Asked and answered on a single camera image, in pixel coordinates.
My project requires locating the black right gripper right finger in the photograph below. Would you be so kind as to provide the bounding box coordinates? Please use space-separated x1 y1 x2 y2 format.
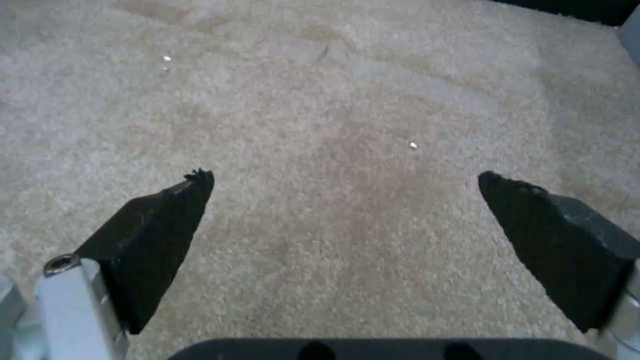
477 170 640 360

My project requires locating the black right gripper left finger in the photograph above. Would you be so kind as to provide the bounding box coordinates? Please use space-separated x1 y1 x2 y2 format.
0 167 215 360

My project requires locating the dark furniture base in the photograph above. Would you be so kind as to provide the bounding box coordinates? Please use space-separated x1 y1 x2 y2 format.
487 0 640 28

